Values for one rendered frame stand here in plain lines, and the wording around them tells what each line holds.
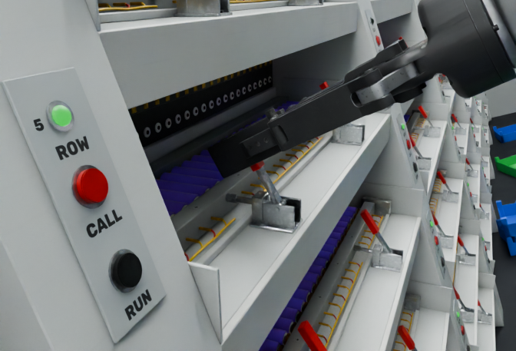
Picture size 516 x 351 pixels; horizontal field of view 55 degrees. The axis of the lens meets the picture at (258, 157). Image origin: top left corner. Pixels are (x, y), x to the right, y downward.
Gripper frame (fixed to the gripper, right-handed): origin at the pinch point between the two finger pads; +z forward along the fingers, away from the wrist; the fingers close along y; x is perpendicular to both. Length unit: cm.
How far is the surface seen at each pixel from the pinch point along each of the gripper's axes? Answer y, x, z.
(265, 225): -1.1, -6.7, 2.1
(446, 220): 83, -44, 9
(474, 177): 167, -63, 11
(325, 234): 6.0, -11.7, 1.0
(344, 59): 44.7, 2.8, 2.2
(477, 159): 184, -62, 10
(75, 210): -21.9, 2.3, -2.9
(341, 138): 25.6, -6.4, 2.1
